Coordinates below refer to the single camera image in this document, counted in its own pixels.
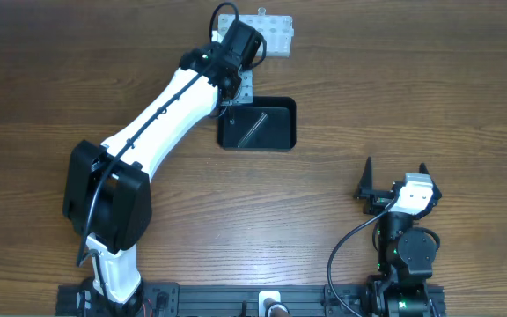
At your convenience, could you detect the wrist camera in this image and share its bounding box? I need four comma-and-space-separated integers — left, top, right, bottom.
234, 69, 255, 106
393, 172, 435, 216

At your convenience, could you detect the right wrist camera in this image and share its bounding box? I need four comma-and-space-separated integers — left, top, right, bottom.
393, 172, 435, 216

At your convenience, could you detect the black tray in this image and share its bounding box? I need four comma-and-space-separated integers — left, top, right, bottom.
217, 95, 298, 153

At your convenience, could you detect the white test tube rack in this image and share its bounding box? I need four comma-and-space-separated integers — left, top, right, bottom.
211, 12, 296, 59

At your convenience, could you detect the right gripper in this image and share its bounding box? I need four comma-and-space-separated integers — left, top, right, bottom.
353, 156, 443, 217

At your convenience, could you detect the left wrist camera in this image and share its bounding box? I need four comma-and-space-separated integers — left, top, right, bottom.
234, 69, 255, 106

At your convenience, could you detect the mounting rail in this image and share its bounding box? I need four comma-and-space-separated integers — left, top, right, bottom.
55, 281, 448, 317

